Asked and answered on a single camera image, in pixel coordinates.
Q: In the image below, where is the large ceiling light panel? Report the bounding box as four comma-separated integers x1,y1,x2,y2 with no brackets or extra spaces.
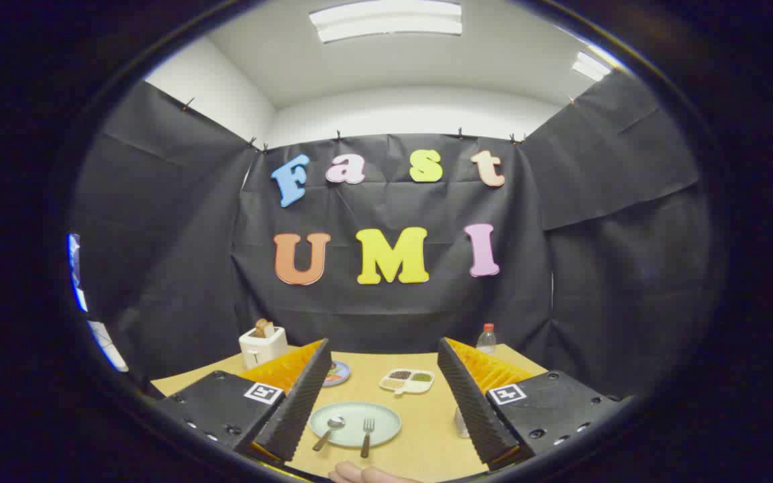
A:
309,0,462,44

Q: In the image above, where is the small blue plate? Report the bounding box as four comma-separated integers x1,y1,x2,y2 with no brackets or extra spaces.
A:
323,360,351,388

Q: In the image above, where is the wooden handled metal spoon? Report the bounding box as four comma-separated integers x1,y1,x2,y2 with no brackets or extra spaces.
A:
312,416,346,452

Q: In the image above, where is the bright blue screen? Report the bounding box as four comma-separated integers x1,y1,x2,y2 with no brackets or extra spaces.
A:
67,233,89,313

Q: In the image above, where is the white divided dish with beans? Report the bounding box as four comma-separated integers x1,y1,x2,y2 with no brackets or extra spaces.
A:
378,368,435,396

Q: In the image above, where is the white toaster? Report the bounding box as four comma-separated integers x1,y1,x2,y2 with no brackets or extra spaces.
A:
239,326,289,370

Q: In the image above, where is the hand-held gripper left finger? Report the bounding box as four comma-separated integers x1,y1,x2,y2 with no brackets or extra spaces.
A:
155,339,333,470

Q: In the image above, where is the small ceiling light panel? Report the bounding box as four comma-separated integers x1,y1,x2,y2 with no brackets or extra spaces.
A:
572,52,613,83

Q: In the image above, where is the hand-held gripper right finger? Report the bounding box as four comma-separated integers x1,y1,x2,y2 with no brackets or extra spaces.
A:
436,337,632,470

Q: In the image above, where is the light green plate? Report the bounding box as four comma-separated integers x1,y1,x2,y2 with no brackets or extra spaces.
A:
309,401,403,449

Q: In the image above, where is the white sheet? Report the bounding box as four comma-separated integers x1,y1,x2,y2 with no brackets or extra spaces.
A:
88,321,130,373

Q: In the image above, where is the black backdrop cloth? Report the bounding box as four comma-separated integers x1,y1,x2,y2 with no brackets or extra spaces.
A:
68,67,716,403

